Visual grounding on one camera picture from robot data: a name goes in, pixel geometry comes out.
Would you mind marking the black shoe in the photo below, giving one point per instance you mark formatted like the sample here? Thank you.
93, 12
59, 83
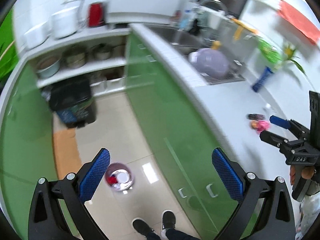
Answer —
142, 227
168, 220

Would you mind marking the curved chrome faucet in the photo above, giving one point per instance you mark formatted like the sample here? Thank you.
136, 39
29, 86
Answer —
214, 4

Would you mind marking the white round plastic lid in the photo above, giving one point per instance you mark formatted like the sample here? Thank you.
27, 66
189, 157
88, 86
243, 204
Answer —
123, 176

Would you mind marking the stainless steel sink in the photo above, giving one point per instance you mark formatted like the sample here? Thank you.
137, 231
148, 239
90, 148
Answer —
185, 43

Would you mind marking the blue glass vase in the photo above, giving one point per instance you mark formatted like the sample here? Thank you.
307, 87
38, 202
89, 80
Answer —
266, 74

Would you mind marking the pale green bowl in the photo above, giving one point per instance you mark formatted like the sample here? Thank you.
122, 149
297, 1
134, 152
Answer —
48, 66

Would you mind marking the black floral tube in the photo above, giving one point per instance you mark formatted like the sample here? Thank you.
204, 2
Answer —
256, 117

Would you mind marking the left black shoe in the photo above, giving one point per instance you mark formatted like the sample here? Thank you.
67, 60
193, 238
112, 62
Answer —
142, 227

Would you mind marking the yellow sponge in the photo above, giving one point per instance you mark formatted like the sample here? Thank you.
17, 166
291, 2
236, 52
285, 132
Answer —
216, 45

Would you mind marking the green plastic basket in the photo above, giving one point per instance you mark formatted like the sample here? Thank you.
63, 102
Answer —
269, 52

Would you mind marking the red cloth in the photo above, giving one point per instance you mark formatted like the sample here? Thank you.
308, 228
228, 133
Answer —
112, 180

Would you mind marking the clear plastic bottle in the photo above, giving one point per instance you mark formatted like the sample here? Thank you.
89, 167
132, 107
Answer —
268, 109

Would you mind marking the black floor trash bin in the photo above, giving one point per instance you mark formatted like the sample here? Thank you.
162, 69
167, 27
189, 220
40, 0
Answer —
73, 102

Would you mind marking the pink paper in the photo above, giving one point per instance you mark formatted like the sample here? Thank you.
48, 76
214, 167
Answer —
262, 125

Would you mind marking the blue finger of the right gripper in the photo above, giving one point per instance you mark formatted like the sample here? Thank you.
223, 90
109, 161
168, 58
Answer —
280, 122
275, 140

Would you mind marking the red kettle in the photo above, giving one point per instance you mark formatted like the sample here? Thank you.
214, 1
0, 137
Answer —
96, 15

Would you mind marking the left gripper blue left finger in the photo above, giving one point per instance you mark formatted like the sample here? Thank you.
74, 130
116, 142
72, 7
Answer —
90, 175

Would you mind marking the right black shoe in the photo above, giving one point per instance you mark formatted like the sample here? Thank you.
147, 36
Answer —
168, 220

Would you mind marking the purple plastic basin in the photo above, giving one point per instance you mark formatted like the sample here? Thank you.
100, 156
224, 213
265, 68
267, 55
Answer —
213, 63

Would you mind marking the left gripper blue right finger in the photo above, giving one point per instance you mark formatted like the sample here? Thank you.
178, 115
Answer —
232, 182

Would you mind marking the pink trash bin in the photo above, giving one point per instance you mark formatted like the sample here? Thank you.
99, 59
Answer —
113, 169

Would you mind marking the steel pot on shelf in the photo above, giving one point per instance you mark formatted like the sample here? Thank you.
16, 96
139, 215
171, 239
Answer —
75, 58

